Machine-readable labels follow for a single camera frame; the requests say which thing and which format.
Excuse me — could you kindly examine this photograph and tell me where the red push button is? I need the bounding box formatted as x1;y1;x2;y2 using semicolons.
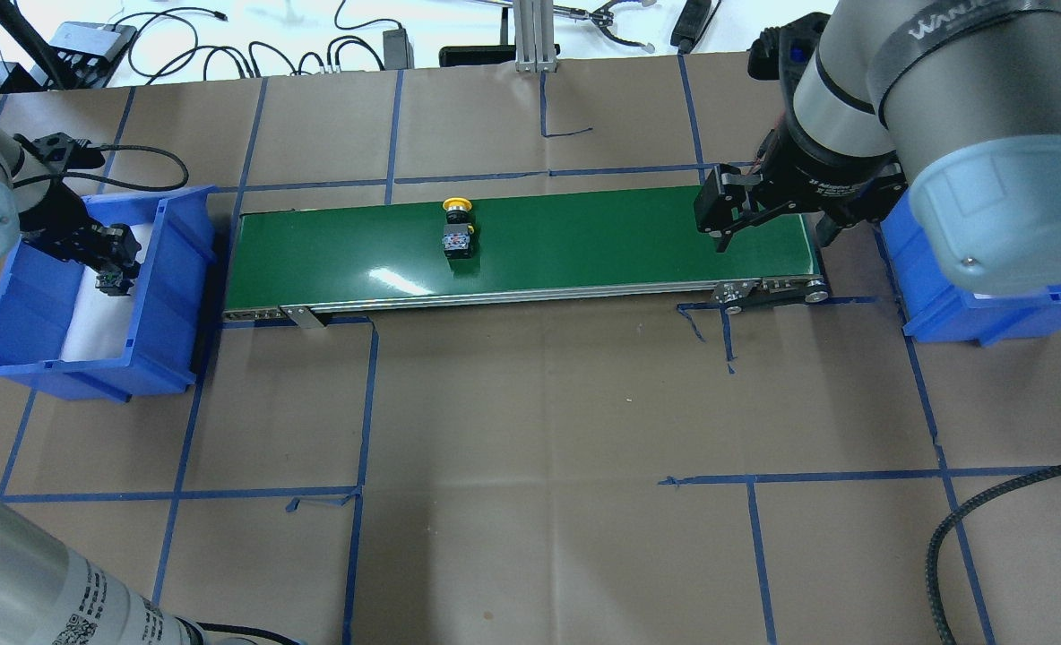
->
95;272;134;297

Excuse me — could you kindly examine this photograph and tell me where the black power adapter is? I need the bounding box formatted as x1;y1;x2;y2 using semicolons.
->
382;27;415;70

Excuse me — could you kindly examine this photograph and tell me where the blue bin left side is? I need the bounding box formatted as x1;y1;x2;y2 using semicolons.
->
0;186;218;401

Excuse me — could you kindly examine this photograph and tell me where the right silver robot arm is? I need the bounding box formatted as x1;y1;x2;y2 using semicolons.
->
694;1;1061;297

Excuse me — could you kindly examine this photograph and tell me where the black braided cable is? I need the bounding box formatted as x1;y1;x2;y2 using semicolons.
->
928;455;1061;645

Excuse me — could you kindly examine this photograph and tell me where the black handheld device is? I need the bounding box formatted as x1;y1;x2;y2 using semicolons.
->
669;0;720;55

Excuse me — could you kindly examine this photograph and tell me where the yellow push button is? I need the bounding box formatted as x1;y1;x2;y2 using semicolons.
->
442;197;477;261

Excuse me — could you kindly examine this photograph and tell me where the blue bin right side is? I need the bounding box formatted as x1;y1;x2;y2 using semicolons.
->
880;196;1061;346

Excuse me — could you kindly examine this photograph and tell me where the aluminium frame post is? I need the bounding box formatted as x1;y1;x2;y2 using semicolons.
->
511;0;556;73

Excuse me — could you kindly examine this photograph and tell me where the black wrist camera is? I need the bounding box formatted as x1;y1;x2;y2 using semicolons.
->
12;133;106;172
746;12;832;82

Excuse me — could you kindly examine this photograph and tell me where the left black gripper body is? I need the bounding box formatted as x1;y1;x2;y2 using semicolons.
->
19;180;97;265

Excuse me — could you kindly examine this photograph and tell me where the blue bin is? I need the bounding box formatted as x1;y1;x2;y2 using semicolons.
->
0;186;218;401
880;196;1061;346

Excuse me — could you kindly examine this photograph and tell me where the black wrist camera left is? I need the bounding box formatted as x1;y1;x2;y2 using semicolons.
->
12;133;106;172

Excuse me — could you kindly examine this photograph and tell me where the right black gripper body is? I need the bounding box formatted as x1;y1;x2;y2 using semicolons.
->
761;106;909;223

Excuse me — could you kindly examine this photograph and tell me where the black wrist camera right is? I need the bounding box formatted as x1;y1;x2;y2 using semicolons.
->
746;12;832;82

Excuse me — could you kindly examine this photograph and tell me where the green conveyor belt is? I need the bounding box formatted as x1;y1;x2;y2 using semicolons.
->
224;186;832;323

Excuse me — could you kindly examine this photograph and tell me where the green grabber reach tool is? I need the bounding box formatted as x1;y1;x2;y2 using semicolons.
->
477;1;656;54

